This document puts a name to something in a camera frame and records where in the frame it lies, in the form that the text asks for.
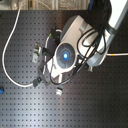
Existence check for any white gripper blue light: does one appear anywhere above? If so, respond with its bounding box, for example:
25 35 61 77
33 42 77 86

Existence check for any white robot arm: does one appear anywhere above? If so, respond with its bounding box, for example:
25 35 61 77
33 0 128 86

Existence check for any metal cable clip upper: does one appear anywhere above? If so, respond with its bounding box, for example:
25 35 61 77
32 46 42 63

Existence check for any metal cable clip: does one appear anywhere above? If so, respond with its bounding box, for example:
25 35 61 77
56 87 63 96
32 46 42 63

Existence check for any metal cable clip lower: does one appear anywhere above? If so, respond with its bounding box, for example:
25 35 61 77
56 87 63 96

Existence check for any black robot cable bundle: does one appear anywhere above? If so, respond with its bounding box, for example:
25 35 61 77
49 0 114 85

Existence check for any white yellow cable right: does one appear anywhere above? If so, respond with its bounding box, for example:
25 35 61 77
105 51 128 56

